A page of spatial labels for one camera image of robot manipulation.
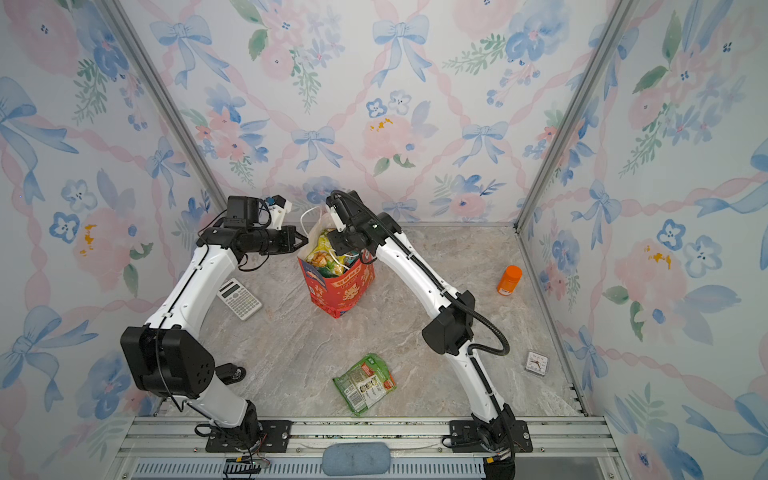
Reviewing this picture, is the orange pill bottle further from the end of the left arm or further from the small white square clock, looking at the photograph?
the end of the left arm

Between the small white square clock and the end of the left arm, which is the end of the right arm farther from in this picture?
the small white square clock

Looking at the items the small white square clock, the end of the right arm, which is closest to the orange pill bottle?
the small white square clock
